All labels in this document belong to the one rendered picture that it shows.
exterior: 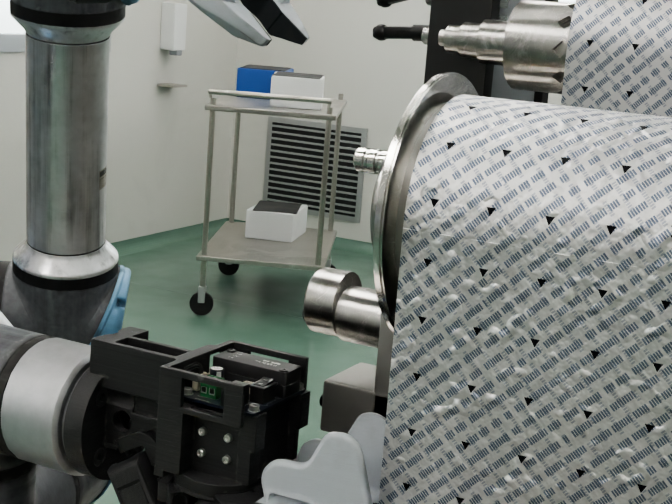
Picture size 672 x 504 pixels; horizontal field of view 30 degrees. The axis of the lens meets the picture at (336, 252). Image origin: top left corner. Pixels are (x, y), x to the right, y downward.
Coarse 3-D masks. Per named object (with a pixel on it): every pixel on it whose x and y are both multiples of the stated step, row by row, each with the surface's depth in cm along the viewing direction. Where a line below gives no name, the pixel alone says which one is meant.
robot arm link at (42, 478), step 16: (32, 464) 78; (0, 480) 76; (16, 480) 76; (32, 480) 78; (48, 480) 82; (64, 480) 84; (0, 496) 76; (16, 496) 77; (32, 496) 78; (48, 496) 82; (64, 496) 84
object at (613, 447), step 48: (432, 336) 62; (480, 336) 61; (432, 384) 63; (480, 384) 61; (528, 384) 60; (576, 384) 59; (624, 384) 58; (432, 432) 63; (480, 432) 62; (528, 432) 61; (576, 432) 59; (624, 432) 58; (384, 480) 65; (432, 480) 63; (480, 480) 62; (528, 480) 61; (576, 480) 60; (624, 480) 59
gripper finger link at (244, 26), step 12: (192, 0) 69; (204, 0) 69; (216, 0) 69; (228, 0) 69; (204, 12) 70; (216, 12) 69; (228, 12) 69; (240, 12) 69; (228, 24) 69; (240, 24) 69; (252, 24) 69; (240, 36) 70; (252, 36) 69; (264, 36) 69
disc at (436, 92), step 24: (432, 96) 64; (408, 120) 62; (408, 144) 63; (384, 168) 62; (384, 192) 61; (384, 216) 62; (384, 240) 62; (384, 264) 62; (384, 288) 63; (384, 312) 64
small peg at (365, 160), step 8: (360, 152) 69; (368, 152) 69; (376, 152) 69; (384, 152) 69; (360, 160) 69; (368, 160) 69; (376, 160) 69; (360, 168) 69; (368, 168) 69; (376, 168) 69
